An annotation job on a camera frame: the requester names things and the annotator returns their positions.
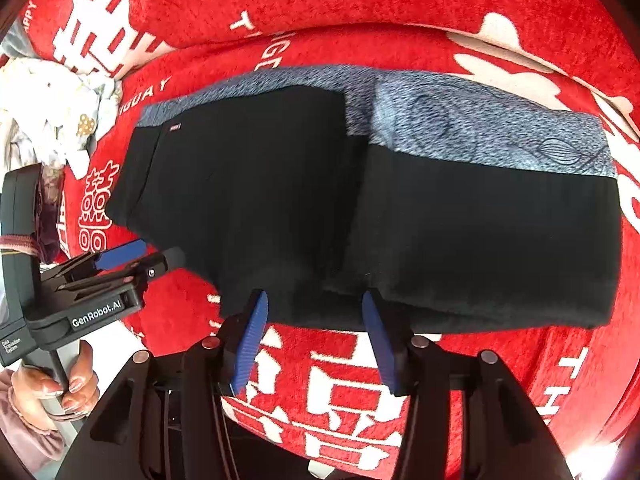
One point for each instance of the red pillow with white characters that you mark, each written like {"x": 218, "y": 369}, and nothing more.
{"x": 578, "y": 37}

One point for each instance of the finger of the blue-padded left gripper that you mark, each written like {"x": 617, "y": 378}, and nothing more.
{"x": 121, "y": 255}

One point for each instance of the pink left sleeve forearm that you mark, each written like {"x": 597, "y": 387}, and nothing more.
{"x": 36, "y": 448}

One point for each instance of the black pants with blue waistband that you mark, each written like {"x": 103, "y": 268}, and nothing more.
{"x": 466, "y": 207}

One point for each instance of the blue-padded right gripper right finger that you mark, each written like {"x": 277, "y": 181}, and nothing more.
{"x": 503, "y": 435}

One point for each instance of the white floral cloth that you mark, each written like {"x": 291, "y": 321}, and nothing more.
{"x": 52, "y": 115}

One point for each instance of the person's left hand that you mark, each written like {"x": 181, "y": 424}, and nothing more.
{"x": 36, "y": 395}

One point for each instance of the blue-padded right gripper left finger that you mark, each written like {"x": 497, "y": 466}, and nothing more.
{"x": 162, "y": 418}

